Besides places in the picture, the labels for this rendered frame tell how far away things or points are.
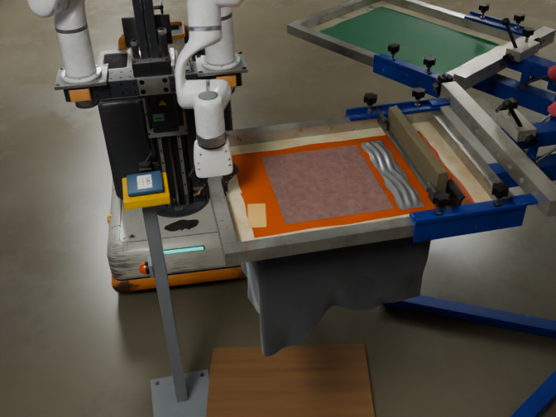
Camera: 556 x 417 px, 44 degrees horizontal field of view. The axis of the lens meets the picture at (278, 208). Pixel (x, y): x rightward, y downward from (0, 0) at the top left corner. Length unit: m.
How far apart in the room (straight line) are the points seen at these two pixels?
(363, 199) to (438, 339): 1.10
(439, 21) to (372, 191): 1.30
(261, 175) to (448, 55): 1.07
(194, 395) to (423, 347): 0.91
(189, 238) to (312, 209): 1.12
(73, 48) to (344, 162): 0.88
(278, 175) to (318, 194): 0.15
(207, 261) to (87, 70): 1.05
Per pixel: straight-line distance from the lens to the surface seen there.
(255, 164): 2.06
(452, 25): 3.07
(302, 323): 2.01
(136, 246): 2.91
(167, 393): 2.70
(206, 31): 1.79
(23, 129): 4.53
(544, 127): 2.18
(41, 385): 2.86
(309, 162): 2.06
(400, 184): 1.97
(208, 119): 1.76
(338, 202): 1.90
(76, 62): 2.24
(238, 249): 1.69
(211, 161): 1.84
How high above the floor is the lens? 2.08
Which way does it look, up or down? 36 degrees down
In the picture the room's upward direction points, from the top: 2 degrees counter-clockwise
